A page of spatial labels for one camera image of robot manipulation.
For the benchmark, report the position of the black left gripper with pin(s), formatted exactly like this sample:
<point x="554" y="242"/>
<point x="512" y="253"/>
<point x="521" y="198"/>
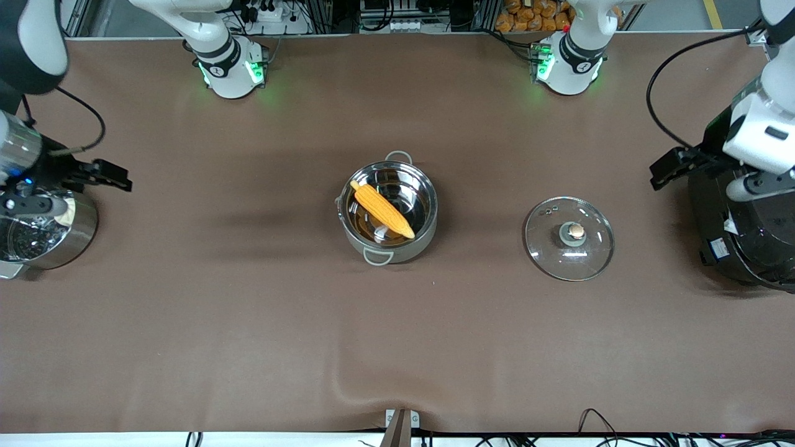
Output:
<point x="700" y="158"/>

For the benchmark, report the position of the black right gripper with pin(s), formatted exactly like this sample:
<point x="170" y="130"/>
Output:
<point x="64" y="169"/>

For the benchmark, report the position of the glass pot lid with knob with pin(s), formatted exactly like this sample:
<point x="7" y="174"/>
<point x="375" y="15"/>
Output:
<point x="553" y="254"/>

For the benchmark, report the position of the yellow corn cob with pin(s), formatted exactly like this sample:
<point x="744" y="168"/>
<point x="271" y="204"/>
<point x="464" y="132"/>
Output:
<point x="382" y="208"/>

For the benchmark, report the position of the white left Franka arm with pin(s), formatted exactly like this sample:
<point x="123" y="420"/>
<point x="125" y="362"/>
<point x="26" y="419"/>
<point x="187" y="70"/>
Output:
<point x="574" y="68"/>

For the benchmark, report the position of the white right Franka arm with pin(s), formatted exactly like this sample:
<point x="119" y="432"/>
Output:
<point x="223" y="68"/>

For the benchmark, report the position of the stainless steel steamer pot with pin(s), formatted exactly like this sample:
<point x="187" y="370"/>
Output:
<point x="68" y="248"/>

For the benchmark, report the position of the grey-green steel cooking pot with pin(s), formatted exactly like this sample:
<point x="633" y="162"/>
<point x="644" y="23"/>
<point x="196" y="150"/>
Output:
<point x="404" y="251"/>

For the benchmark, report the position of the cream steamed bun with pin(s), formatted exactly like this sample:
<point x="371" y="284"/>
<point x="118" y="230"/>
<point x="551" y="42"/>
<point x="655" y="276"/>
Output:
<point x="69" y="216"/>

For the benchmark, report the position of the white crumpled paper tag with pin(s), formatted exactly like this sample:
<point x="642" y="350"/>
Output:
<point x="730" y="225"/>

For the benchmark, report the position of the black electric rice cooker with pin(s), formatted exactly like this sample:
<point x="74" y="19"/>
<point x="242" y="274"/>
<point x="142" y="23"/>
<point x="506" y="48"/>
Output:
<point x="764" y="248"/>

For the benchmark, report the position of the bag of orange food items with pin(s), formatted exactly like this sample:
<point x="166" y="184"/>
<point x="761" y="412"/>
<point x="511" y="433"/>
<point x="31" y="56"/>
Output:
<point x="528" y="15"/>

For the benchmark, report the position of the white power strip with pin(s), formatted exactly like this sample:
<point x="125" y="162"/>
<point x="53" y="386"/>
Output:
<point x="267" y="12"/>
<point x="404" y="26"/>

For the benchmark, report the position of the brown table mat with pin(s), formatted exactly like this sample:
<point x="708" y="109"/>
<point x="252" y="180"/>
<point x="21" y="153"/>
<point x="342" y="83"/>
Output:
<point x="528" y="341"/>

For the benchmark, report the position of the dark background equipment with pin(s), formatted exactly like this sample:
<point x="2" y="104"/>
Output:
<point x="435" y="9"/>

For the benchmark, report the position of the metal table clamp bracket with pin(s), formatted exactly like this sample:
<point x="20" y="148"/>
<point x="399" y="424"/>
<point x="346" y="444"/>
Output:
<point x="402" y="428"/>

